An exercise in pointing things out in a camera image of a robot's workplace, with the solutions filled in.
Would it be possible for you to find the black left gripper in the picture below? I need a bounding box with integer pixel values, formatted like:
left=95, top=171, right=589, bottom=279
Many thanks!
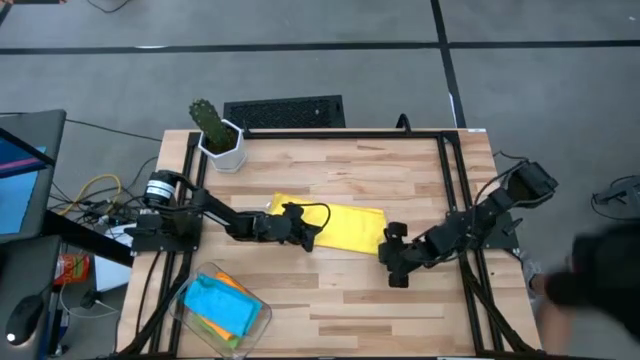
left=258, top=203, right=325, bottom=254

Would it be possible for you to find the white hexagonal plant pot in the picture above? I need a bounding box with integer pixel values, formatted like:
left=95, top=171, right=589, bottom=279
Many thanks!
left=197, top=118, right=247, bottom=174

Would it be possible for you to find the blue microfiber towel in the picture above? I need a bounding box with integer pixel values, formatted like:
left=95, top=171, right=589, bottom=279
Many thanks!
left=183, top=272, right=264, bottom=338

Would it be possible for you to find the black thin floor cable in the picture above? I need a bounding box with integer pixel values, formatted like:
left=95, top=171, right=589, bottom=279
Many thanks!
left=64, top=118, right=164, bottom=144

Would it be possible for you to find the white box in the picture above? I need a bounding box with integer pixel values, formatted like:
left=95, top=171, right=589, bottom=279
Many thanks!
left=93, top=254, right=134, bottom=292

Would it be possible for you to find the dark monitor with blue screen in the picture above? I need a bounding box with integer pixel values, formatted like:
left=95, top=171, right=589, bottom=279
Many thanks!
left=0, top=109, right=67, bottom=245

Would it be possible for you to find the person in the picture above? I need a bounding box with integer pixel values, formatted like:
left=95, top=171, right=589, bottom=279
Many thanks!
left=528, top=219, right=640, bottom=360

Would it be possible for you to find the black computer mouse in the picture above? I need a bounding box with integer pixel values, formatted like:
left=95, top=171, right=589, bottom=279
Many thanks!
left=4, top=294, right=45, bottom=347

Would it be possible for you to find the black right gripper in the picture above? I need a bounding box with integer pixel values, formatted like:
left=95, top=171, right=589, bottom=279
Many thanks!
left=377, top=221, right=426, bottom=290

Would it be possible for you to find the clear plastic bin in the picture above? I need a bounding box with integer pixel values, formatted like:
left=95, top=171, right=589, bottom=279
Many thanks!
left=169, top=260, right=274, bottom=360

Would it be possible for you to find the green cactus plant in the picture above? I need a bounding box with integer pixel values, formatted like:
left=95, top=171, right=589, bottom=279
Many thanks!
left=188, top=98, right=236, bottom=151

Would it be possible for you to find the black floor cable bundle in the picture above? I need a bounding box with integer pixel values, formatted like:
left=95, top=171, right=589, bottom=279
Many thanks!
left=591, top=174, right=640, bottom=222

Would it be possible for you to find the orange microfiber towel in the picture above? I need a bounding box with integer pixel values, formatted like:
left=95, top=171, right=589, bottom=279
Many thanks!
left=197, top=271, right=251, bottom=343

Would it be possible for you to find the yellow microfiber towel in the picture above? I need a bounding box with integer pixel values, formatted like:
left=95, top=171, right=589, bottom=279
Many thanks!
left=267, top=193, right=388, bottom=257

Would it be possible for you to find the black aluminium table frame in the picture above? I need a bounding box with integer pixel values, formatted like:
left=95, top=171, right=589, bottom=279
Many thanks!
left=112, top=128, right=546, bottom=360

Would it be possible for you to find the black cable tangle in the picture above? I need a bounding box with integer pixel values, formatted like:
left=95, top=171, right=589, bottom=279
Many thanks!
left=49, top=157, right=159, bottom=229

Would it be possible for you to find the yellow cable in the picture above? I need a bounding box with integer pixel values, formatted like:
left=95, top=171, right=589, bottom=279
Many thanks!
left=58, top=173, right=122, bottom=217

